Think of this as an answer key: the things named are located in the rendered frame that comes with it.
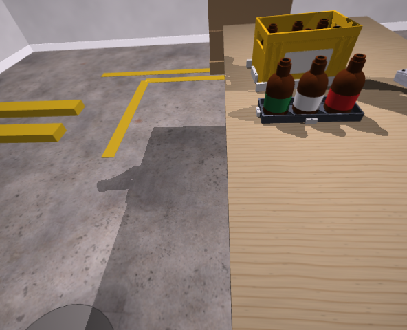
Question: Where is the brown bottle with white label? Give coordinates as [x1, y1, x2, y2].
[292, 56, 329, 115]

